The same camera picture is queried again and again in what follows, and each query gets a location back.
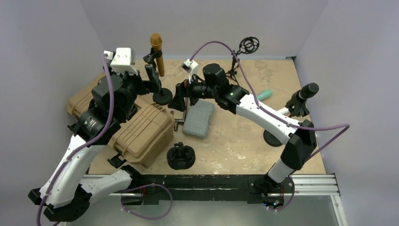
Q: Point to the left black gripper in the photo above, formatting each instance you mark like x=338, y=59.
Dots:
x=144, y=85

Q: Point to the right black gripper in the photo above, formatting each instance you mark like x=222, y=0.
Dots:
x=178, y=102

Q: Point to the black clip stand round base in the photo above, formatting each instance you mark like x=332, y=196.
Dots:
x=165, y=96

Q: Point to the gold microphone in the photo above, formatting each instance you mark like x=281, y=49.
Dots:
x=156, y=43

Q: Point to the black shock mount round base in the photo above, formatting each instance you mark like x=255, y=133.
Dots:
x=181, y=157

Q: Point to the teal microphone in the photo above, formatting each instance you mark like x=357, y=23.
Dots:
x=265, y=94

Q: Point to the black tripod shock mount stand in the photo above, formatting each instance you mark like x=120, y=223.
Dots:
x=247, y=46

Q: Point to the white microphone silver grille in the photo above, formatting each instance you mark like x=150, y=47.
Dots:
x=284, y=111

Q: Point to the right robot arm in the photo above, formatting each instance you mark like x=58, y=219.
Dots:
x=298, y=138

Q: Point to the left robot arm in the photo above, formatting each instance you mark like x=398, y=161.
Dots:
x=64, y=197

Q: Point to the black microphone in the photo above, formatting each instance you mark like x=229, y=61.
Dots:
x=299, y=98

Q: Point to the grey metal T-bar tool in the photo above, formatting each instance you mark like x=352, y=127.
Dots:
x=180, y=121

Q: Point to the grey plastic case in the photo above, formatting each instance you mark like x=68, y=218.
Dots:
x=198, y=119

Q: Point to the tan hard case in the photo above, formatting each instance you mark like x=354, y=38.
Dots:
x=136, y=130

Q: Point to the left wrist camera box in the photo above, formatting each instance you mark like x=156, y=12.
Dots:
x=124, y=61

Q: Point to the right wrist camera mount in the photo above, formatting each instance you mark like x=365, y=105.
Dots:
x=191, y=67

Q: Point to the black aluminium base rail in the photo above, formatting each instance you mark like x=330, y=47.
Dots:
x=251, y=189

